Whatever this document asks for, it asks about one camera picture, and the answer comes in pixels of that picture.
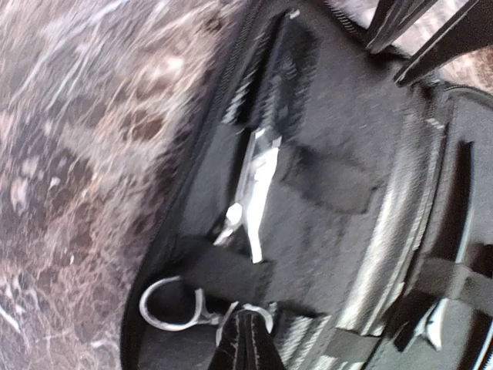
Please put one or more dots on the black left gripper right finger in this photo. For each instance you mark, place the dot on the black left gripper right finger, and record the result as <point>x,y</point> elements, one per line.
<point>474,68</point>

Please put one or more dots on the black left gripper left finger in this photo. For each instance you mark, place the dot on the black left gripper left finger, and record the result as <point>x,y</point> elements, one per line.
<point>246,345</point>

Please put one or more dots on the silver scissors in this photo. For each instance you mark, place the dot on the silver scissors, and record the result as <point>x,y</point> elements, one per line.
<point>259,166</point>

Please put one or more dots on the black zippered tool case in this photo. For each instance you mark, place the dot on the black zippered tool case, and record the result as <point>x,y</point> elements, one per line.
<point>370,187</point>

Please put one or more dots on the black hair clip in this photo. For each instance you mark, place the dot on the black hair clip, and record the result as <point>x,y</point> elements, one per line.
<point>435,319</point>

